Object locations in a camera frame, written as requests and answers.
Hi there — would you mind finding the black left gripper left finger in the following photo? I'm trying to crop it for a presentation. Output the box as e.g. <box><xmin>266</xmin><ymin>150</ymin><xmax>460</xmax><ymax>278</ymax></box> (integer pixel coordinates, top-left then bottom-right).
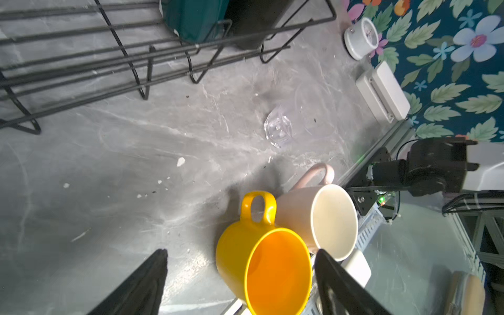
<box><xmin>90</xmin><ymin>249</ymin><xmax>168</xmax><ymax>314</ymax></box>

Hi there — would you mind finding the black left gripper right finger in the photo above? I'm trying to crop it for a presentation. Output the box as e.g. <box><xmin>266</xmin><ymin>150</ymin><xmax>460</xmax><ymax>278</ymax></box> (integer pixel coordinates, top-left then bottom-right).
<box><xmin>314</xmin><ymin>249</ymin><xmax>390</xmax><ymax>314</ymax></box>

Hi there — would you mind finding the yellow mug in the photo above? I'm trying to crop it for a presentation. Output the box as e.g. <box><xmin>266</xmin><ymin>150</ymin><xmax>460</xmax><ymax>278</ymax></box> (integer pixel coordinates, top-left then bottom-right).
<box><xmin>216</xmin><ymin>191</ymin><xmax>312</xmax><ymax>314</ymax></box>

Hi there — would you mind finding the green mug white inside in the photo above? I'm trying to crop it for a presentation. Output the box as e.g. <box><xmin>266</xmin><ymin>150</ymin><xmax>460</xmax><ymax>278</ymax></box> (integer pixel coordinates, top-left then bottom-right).
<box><xmin>159</xmin><ymin>0</ymin><xmax>229</xmax><ymax>43</ymax></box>

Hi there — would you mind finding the black mug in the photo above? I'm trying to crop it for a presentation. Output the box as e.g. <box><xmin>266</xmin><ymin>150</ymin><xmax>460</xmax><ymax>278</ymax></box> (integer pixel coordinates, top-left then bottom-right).
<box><xmin>224</xmin><ymin>0</ymin><xmax>293</xmax><ymax>36</ymax></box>

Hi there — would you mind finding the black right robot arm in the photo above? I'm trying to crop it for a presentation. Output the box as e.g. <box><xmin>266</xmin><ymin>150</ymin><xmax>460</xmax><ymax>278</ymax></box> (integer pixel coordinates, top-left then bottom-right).
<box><xmin>462</xmin><ymin>143</ymin><xmax>504</xmax><ymax>192</ymax></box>

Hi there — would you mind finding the white device at front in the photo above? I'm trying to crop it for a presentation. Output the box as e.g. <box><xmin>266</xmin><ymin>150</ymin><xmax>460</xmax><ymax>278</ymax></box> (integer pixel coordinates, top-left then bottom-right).
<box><xmin>341</xmin><ymin>248</ymin><xmax>371</xmax><ymax>287</ymax></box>

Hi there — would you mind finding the clear glass cup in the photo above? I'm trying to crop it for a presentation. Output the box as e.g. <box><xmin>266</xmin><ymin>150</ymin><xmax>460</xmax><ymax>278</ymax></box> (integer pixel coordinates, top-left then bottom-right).
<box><xmin>263</xmin><ymin>81</ymin><xmax>335</xmax><ymax>148</ymax></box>

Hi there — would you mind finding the white rectangular box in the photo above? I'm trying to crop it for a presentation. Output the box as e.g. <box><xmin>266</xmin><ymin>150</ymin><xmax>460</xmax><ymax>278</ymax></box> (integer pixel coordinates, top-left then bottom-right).
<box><xmin>356</xmin><ymin>62</ymin><xmax>411</xmax><ymax>127</ymax></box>

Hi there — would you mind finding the white round clock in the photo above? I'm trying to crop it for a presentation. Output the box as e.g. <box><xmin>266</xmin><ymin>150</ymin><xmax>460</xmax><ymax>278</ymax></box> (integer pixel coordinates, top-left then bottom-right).
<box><xmin>344</xmin><ymin>17</ymin><xmax>379</xmax><ymax>60</ymax></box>

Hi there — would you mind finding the cream mug pink handle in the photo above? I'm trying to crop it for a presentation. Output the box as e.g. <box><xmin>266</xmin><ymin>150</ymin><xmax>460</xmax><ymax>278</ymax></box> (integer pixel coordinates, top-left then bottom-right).
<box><xmin>276</xmin><ymin>163</ymin><xmax>358</xmax><ymax>261</ymax></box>

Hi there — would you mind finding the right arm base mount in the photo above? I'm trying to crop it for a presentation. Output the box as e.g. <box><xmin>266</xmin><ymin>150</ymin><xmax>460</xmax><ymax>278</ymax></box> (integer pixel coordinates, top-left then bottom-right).
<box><xmin>345</xmin><ymin>137</ymin><xmax>480</xmax><ymax>216</ymax></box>

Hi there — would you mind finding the black wire dish rack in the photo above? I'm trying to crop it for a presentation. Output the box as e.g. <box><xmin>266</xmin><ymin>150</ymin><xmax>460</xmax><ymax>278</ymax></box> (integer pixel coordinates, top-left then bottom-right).
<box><xmin>1</xmin><ymin>1</ymin><xmax>337</xmax><ymax>135</ymax></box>

